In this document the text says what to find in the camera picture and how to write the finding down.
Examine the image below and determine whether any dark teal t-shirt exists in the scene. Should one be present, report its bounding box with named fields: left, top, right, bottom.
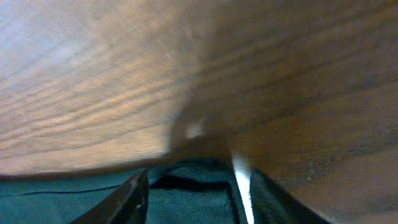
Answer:
left=1, top=159, right=246, bottom=223

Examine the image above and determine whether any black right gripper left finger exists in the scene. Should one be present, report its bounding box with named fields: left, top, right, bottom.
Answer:
left=72, top=169, right=149, bottom=224

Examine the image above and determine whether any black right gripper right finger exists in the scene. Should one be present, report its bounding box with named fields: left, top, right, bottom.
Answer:
left=250, top=168, right=329, bottom=224

